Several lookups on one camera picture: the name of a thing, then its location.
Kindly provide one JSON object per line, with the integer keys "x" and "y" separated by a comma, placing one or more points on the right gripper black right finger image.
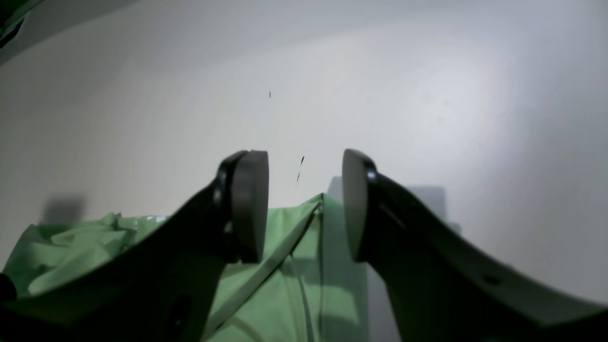
{"x": 442, "y": 288}

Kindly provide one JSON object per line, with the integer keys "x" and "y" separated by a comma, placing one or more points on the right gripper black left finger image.
{"x": 162, "y": 289}

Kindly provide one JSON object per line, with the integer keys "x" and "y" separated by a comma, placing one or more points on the light green T-shirt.
{"x": 304, "y": 289}

